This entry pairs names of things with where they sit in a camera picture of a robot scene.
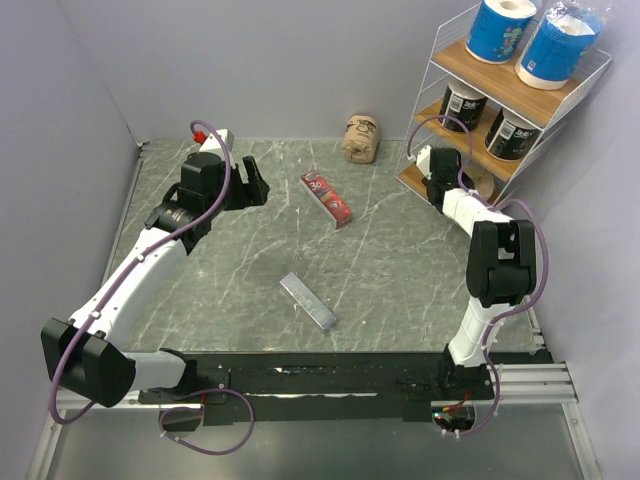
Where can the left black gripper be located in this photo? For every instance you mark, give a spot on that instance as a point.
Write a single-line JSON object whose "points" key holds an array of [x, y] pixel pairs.
{"points": [[254, 193]]}

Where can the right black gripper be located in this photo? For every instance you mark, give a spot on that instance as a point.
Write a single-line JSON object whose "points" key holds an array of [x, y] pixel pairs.
{"points": [[427, 182]]}

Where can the brown paper roll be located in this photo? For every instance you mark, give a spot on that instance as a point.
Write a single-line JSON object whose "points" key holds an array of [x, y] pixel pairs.
{"points": [[480, 180]]}

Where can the black paper roll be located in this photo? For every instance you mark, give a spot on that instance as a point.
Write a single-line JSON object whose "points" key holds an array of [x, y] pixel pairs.
{"points": [[510, 138]]}

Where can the brown roll with bear print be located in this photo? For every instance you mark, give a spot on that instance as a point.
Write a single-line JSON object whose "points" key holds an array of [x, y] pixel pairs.
{"points": [[361, 139]]}

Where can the blue printed paper roll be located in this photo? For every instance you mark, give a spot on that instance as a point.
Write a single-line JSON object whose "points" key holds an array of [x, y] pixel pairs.
{"points": [[498, 28]]}

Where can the blue clear-wrapped paper roll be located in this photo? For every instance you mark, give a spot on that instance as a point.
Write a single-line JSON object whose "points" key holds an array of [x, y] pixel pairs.
{"points": [[566, 31]]}

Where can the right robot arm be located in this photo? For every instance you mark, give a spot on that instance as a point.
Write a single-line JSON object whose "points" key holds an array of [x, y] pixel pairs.
{"points": [[501, 262]]}

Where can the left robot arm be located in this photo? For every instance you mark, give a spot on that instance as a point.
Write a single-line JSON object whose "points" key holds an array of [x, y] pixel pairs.
{"points": [[83, 354]]}

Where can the bottom wooden shelf board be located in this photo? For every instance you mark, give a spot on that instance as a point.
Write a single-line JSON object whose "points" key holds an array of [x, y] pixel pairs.
{"points": [[462, 205]]}

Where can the top wooden shelf board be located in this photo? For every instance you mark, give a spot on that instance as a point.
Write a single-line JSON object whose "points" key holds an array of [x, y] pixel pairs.
{"points": [[501, 83]]}

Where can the red toothpaste box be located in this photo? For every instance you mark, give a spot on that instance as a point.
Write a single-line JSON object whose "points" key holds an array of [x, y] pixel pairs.
{"points": [[326, 198]]}

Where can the silver toothpaste box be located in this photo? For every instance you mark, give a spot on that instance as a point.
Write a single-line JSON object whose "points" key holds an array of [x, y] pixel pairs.
{"points": [[308, 301]]}

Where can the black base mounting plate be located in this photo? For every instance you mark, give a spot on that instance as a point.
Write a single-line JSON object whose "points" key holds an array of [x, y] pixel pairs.
{"points": [[287, 386]]}

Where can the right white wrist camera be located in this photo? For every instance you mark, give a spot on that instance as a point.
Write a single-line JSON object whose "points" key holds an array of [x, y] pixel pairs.
{"points": [[423, 161]]}

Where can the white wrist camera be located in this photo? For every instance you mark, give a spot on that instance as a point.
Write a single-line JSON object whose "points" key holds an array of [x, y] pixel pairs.
{"points": [[208, 142], [423, 161]]}

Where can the white wire shelf rack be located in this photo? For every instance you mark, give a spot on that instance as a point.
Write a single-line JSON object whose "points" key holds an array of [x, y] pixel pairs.
{"points": [[425, 129]]}

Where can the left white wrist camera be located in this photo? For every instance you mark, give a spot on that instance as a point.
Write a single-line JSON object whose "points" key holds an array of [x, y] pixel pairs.
{"points": [[208, 142]]}

